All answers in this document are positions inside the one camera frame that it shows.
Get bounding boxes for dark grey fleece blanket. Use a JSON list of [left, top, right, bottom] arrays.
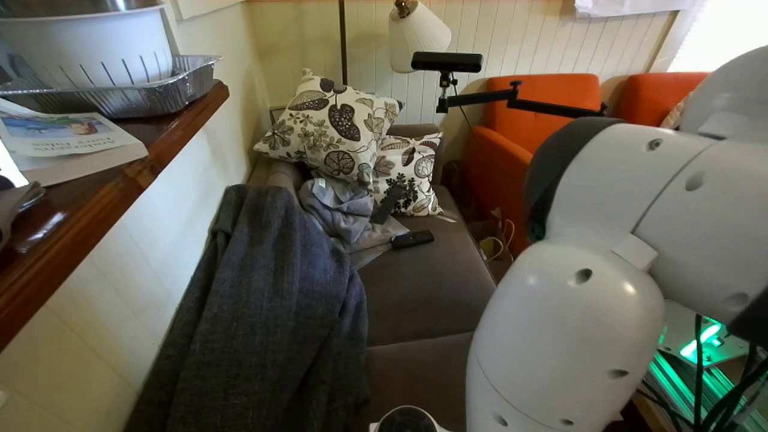
[[125, 185, 368, 432]]

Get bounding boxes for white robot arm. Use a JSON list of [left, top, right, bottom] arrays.
[[465, 49, 768, 432]]

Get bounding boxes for black remote control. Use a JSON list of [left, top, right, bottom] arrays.
[[391, 230, 435, 251]]

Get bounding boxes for light grey crumpled cloth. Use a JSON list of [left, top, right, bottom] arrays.
[[297, 179, 405, 270]]

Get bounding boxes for small floral throw pillow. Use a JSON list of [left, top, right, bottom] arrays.
[[369, 132, 443, 216]]

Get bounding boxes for large floral throw pillow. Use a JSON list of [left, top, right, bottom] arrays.
[[255, 71, 402, 185]]

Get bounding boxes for orange armchair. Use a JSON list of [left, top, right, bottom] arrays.
[[611, 72, 707, 126], [461, 72, 603, 254]]

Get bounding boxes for white floor lamp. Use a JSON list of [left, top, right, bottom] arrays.
[[336, 0, 453, 88]]

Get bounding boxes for aluminium foil tray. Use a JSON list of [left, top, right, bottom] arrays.
[[0, 56, 216, 120]]

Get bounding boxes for wooden counter shelf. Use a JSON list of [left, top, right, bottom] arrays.
[[0, 80, 231, 352]]

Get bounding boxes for paper magazine on counter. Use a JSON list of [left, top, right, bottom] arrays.
[[0, 98, 150, 188]]

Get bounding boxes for robot mounting table green-lit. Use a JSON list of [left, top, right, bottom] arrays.
[[635, 302, 768, 432]]

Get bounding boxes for black camera on stand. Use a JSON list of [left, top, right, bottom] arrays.
[[410, 50, 591, 119]]

